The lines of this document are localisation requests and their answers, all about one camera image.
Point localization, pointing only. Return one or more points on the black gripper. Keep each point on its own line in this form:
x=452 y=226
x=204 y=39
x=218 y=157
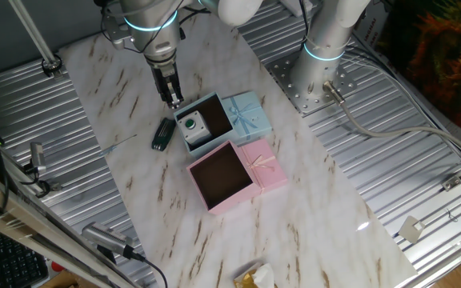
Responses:
x=165 y=78

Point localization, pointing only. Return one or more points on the grey green push-button box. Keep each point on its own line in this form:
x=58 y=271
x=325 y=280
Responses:
x=193 y=132

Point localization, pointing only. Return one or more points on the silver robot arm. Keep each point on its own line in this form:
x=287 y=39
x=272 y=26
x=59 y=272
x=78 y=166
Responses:
x=322 y=68

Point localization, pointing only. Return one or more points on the open blue gift box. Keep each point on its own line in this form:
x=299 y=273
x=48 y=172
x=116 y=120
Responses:
x=216 y=116

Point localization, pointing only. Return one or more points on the open pink gift box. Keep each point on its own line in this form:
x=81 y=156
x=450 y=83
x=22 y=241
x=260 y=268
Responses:
x=222 y=176

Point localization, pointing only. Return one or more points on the brown cardboard box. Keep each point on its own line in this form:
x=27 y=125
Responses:
x=60 y=281

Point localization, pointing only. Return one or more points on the blue gift lid with bow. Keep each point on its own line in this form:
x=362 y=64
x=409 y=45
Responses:
x=252 y=120

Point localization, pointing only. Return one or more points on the small thin screwdriver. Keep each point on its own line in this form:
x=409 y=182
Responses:
x=110 y=150

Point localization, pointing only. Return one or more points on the pink gift lid with bow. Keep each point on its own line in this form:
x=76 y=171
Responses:
x=268 y=172

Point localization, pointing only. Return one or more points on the metal stand pole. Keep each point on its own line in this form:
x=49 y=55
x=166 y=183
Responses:
x=34 y=36

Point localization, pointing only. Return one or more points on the gold tissue pack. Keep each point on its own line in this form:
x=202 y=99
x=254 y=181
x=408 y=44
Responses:
x=262 y=278

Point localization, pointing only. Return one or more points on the white printed carton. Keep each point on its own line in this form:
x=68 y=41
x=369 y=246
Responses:
x=368 y=28

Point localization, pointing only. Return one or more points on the black keyboard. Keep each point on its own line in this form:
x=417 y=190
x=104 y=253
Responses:
x=10 y=264

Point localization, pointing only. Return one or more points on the white square tag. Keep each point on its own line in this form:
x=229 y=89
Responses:
x=410 y=230

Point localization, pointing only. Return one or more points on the colourful patterned cloth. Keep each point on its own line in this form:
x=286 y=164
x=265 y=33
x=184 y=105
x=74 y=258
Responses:
x=446 y=60

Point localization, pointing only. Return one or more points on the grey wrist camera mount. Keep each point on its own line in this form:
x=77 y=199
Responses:
x=114 y=34

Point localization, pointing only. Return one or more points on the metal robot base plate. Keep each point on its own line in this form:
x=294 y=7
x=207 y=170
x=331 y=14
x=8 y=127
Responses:
x=290 y=86

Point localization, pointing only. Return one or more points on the small silver camera on stand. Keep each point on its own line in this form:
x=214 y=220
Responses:
x=37 y=154

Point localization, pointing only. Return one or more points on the silver ridged camera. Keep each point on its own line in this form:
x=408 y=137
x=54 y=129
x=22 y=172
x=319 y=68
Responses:
x=106 y=237

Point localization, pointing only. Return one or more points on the aluminium frame bar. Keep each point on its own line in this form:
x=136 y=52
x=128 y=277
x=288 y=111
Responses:
x=14 y=218

